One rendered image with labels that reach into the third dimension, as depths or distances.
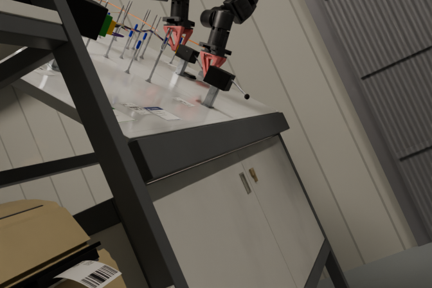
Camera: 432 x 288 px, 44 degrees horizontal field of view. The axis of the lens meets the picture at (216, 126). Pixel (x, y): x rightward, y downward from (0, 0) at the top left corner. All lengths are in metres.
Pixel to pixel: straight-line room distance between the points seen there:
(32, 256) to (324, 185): 2.44
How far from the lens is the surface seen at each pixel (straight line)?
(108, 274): 0.62
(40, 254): 0.64
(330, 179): 2.96
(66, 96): 0.91
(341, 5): 2.92
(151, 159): 0.83
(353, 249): 3.03
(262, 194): 1.44
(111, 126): 0.75
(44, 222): 0.69
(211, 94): 1.37
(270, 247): 1.34
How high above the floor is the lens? 0.78
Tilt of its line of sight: 4 degrees up
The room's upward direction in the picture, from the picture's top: 24 degrees counter-clockwise
